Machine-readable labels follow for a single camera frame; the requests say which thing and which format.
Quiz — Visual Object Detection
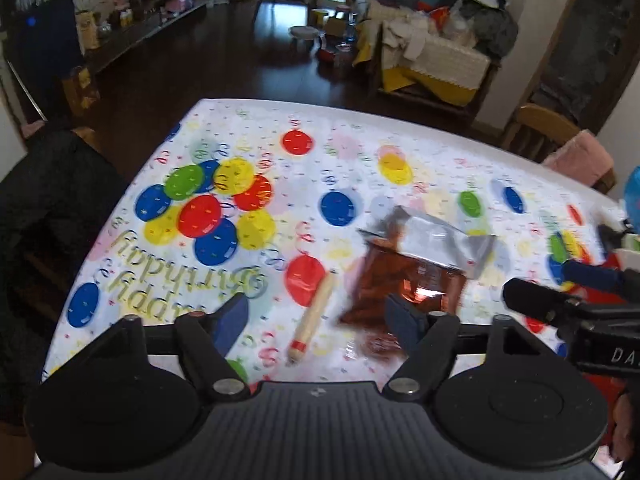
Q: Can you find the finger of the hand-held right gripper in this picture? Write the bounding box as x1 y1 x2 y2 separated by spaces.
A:
502 277 584 329
560 259 640 292

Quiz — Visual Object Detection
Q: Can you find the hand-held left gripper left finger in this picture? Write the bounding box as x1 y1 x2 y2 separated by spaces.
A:
100 291 252 402

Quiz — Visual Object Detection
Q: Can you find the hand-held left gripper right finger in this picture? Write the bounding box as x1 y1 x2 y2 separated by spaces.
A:
382 293 546 402

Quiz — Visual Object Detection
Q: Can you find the red cardboard box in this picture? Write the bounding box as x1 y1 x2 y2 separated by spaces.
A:
590 251 640 413

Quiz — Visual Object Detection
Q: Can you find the brown snack packet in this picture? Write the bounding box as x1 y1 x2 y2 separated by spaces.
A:
340 237 469 362

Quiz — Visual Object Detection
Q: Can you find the person's right hand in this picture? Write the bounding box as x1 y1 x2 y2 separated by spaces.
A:
612 391 640 462

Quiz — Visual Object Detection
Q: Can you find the wooden rolling pin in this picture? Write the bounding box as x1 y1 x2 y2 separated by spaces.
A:
286 270 339 364

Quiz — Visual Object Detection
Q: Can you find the blue globe ball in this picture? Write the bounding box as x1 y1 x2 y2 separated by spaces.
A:
620 166 640 234

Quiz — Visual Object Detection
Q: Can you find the silver white snack packet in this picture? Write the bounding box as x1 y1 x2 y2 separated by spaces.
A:
357 205 497 281

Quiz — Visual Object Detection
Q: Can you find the pink cloth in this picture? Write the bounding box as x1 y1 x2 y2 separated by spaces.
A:
542 130 615 187

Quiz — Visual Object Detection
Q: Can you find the wooden chair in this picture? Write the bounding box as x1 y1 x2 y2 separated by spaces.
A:
501 104 617 194

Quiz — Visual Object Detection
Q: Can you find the balloon print tablecloth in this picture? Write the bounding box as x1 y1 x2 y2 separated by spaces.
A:
40 99 640 471

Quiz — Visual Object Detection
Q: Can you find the black chair on left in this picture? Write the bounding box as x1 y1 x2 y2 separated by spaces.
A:
0 130 132 427

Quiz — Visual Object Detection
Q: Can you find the sofa with cream cover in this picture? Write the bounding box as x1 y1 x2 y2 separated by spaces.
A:
369 5 502 117

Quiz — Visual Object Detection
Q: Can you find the pile of clothes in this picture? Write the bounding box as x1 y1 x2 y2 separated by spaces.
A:
450 0 519 59

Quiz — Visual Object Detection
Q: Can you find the brown paper bag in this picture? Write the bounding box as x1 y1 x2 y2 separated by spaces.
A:
62 66 101 119

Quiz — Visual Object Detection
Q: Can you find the small round stool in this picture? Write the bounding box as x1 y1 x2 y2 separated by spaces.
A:
290 25 324 52

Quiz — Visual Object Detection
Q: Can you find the long tv cabinet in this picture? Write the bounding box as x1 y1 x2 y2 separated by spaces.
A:
75 0 212 74

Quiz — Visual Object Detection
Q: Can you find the yellow paper bag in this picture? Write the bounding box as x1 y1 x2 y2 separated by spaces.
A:
76 10 101 50

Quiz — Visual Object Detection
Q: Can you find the black cabinet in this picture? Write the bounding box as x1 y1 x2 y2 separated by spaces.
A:
0 0 84 122

